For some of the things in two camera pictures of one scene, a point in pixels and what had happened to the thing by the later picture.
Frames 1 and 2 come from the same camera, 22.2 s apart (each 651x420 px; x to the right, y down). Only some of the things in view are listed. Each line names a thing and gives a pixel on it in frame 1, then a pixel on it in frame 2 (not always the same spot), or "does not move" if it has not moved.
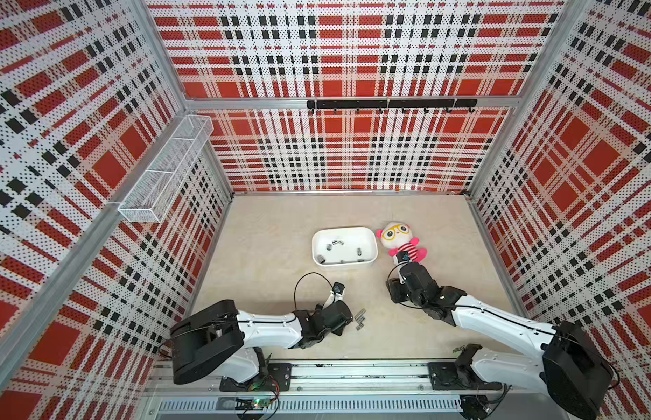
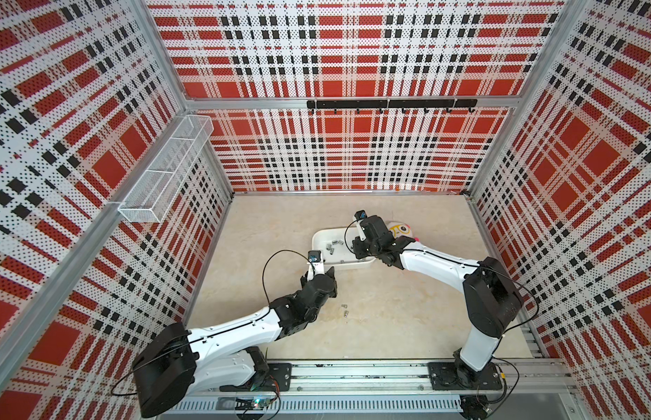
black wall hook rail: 391,103 does not move
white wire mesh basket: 153,194 does not move
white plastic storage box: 345,248 does not move
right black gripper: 393,289 → 359,251
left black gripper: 339,330 → 331,274
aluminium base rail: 529,390 does not move
